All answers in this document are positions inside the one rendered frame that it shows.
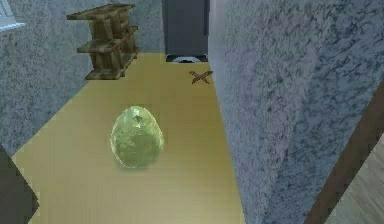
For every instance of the green egg-shaped apple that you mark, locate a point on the green egg-shaped apple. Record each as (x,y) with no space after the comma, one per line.
(136,138)

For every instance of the brown crossed sticks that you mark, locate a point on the brown crossed sticks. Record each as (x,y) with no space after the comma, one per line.
(200,77)

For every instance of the brown wooden shelf unit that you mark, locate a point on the brown wooden shelf unit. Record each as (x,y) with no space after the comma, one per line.
(108,43)

